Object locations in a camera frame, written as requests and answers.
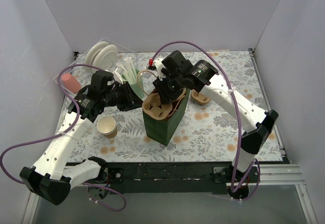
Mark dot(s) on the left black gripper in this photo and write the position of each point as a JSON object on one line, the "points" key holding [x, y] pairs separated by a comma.
{"points": [[130, 96]]}

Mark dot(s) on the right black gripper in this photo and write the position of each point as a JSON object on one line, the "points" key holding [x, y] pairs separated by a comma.
{"points": [[167, 93]]}

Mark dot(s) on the brown cardboard cup carrier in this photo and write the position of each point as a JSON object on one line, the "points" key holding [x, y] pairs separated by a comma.
{"points": [[153, 107]]}

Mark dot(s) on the green brown paper bag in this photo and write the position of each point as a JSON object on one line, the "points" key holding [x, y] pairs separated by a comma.
{"points": [[163, 130]]}

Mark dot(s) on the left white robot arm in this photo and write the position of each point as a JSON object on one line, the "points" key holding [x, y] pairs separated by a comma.
{"points": [[48, 177]]}

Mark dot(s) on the green straw holder cup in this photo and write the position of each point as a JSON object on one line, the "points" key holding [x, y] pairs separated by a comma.
{"points": [[132, 79]]}

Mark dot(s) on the white wrapped straws bundle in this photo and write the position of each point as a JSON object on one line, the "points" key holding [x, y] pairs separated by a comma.
{"points": [[128, 66]]}

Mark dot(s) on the white plate front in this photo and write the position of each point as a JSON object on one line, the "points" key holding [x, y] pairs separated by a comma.
{"points": [[106, 57]]}

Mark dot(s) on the white plate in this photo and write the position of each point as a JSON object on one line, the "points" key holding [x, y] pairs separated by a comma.
{"points": [[106, 57], [93, 52]]}

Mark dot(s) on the clear plastic dish rack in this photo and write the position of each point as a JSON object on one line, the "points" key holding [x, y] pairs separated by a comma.
{"points": [[84, 72]]}

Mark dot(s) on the white plate rear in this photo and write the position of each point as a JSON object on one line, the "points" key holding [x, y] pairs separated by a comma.
{"points": [[93, 52]]}

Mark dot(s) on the pink plastic cup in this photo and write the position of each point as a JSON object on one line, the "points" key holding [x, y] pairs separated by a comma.
{"points": [[70, 83]]}

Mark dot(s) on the floral patterned table mat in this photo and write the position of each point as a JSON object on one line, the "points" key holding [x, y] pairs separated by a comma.
{"points": [[205, 133]]}

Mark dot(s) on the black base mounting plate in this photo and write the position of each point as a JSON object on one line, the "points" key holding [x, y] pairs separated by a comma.
{"points": [[174, 177]]}

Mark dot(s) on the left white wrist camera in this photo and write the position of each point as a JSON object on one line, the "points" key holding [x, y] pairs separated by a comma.
{"points": [[117, 74]]}

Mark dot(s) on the aluminium frame rail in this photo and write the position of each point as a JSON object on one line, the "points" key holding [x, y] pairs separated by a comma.
{"points": [[281, 198]]}

